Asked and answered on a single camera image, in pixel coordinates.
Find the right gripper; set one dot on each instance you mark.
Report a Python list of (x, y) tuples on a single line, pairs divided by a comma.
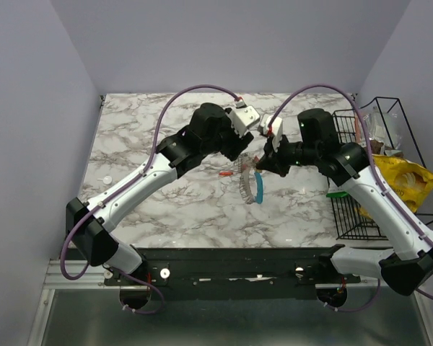
[(271, 159)]

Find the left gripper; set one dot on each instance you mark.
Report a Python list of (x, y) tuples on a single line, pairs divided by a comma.
[(234, 151)]

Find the grey curved keyring holder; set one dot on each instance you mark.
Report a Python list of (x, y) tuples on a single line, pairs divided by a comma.
[(245, 169)]

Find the blue key tag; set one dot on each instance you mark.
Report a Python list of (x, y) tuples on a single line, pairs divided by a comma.
[(259, 187)]

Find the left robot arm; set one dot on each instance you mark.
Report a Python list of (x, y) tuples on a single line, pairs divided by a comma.
[(212, 130)]

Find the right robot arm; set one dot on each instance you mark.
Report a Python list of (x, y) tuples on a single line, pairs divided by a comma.
[(408, 263)]

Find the green snack packet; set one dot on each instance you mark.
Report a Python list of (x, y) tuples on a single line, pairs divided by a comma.
[(340, 194)]

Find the clear snack packet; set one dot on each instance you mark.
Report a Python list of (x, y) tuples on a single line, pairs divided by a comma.
[(383, 128)]

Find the yellow chips bag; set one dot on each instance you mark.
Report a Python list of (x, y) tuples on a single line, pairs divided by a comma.
[(410, 181)]

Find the beige bottle white cap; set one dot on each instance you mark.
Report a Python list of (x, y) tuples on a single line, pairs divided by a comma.
[(107, 180)]

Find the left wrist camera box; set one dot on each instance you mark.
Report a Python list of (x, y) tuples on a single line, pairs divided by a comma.
[(242, 119)]

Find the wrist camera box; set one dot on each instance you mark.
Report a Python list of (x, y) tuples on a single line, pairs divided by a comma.
[(270, 127), (242, 119)]

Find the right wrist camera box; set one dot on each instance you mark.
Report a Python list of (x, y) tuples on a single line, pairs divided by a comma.
[(270, 127)]

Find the black wire basket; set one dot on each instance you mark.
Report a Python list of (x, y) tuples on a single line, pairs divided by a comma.
[(353, 222)]

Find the black mounting rail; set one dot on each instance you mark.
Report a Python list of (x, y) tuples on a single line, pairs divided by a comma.
[(231, 274)]

